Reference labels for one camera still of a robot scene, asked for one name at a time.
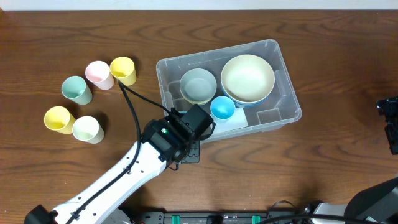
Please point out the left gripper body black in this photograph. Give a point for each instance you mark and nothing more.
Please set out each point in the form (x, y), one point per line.
(193, 154)

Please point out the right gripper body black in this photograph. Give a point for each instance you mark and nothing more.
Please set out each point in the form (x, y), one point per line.
(389, 116)

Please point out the blue plastic cup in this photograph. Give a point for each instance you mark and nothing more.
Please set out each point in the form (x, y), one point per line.
(222, 108)

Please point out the light grey-blue bowl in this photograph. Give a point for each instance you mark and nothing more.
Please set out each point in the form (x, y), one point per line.
(198, 84)

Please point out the yellow plastic cup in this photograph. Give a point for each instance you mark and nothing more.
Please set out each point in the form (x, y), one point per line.
(123, 69)
(59, 119)

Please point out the pale white-green plastic cup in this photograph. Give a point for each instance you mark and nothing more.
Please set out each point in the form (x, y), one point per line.
(88, 129)

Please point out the clear plastic storage bin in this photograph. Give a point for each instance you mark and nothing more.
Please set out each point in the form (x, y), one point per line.
(281, 107)

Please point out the large beige bowl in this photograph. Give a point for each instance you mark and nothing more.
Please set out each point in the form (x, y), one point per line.
(248, 78)

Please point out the yellow bowl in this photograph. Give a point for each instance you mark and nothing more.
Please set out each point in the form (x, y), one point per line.
(197, 102)

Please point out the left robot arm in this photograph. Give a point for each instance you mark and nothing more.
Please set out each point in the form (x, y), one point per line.
(96, 203)

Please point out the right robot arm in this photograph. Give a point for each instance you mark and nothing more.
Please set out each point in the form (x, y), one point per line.
(378, 203)

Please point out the white label on bin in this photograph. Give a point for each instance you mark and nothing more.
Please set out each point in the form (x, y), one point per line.
(237, 121)

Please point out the pink plastic cup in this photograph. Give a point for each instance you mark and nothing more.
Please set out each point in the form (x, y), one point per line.
(98, 72)

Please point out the green plastic cup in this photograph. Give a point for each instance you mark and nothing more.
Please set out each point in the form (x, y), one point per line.
(75, 88)

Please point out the silver camera on left gripper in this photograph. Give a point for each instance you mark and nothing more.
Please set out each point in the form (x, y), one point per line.
(199, 121)

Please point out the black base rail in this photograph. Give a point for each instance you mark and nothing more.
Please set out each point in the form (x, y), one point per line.
(208, 218)

